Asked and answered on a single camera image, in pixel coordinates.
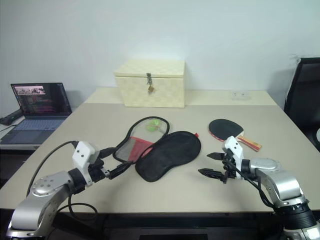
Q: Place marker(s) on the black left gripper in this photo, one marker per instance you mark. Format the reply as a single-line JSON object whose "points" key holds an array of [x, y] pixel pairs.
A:
{"points": [[97, 172]]}

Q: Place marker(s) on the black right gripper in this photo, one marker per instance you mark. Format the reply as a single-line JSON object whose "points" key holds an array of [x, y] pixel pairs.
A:
{"points": [[228, 170]]}

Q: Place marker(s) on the black rubber table tennis paddle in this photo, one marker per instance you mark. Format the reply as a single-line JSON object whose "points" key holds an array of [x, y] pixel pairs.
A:
{"points": [[225, 127]]}

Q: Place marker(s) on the black racket cover case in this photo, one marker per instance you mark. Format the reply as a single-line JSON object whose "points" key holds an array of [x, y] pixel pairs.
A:
{"points": [[170, 155]]}

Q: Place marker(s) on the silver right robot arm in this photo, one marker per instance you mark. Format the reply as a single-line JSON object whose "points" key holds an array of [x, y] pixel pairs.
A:
{"points": [[282, 182]]}

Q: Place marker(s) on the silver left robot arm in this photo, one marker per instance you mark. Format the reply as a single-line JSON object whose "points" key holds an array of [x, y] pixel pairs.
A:
{"points": [[37, 200]]}

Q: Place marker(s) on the brass padlock with latch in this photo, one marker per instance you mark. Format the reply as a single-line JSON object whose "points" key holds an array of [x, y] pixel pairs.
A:
{"points": [[150, 85]]}

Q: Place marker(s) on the cream woven storage box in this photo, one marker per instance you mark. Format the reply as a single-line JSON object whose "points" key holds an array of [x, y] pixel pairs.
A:
{"points": [[155, 87]]}

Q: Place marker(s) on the open dark laptop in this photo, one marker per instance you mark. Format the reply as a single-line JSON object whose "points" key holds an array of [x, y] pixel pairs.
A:
{"points": [[37, 105]]}

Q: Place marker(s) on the black office chair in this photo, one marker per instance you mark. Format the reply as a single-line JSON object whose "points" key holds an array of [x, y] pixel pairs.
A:
{"points": [[305, 100]]}

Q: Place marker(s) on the black electronic device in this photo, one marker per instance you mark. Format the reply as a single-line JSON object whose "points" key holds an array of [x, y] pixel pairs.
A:
{"points": [[10, 118]]}

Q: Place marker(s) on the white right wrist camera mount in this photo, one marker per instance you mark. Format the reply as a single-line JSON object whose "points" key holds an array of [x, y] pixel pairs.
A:
{"points": [[235, 147]]}

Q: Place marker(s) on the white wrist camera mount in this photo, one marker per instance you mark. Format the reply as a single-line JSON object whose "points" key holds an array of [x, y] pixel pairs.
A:
{"points": [[82, 155], [235, 147]]}

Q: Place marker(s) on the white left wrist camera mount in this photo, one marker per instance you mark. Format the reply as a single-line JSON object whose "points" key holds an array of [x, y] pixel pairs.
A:
{"points": [[82, 155]]}

